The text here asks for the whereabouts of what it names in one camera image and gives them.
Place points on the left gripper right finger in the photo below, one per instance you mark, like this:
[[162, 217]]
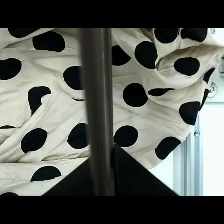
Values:
[[136, 180]]

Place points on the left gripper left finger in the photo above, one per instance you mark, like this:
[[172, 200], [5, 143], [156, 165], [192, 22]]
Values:
[[78, 185]]

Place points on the cream black-dotted garment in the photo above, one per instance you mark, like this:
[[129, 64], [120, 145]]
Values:
[[156, 113]]

